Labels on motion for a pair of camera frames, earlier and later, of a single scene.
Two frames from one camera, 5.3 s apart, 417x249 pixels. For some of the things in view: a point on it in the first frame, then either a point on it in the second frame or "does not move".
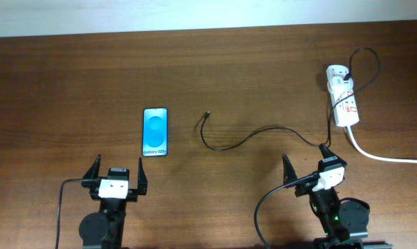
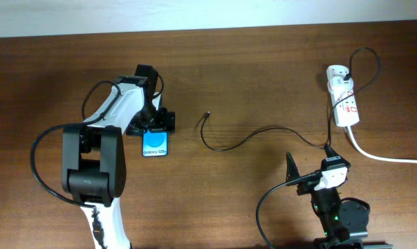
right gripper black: x=290 y=174 does not move
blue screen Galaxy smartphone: x=155 y=132 does not move
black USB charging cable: x=288 y=128 does not move
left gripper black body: x=132 y=195 -> x=154 y=119
